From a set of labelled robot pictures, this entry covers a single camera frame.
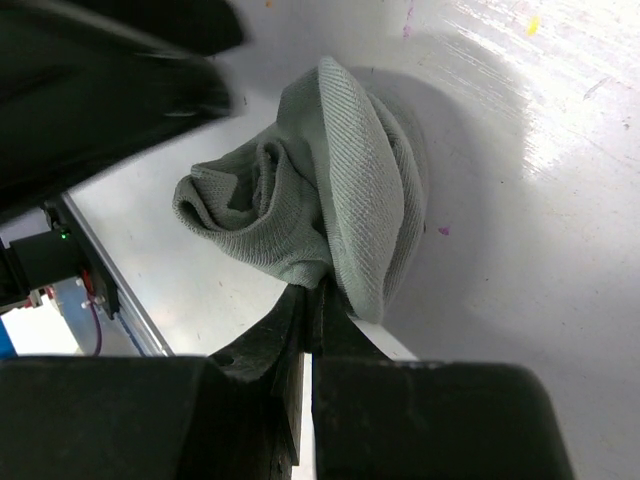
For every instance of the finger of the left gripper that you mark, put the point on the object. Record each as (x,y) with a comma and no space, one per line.
(81,92)
(205,27)

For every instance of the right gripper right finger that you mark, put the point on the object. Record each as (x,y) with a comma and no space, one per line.
(334,334)

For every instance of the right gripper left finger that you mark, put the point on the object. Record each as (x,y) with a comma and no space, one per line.
(270,355)

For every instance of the grey ankle sock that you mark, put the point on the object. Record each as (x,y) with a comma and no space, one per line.
(336,187)

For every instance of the aluminium frame rail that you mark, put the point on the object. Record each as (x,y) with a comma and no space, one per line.
(132,314)

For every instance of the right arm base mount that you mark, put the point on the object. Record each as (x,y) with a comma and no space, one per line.
(62,252)

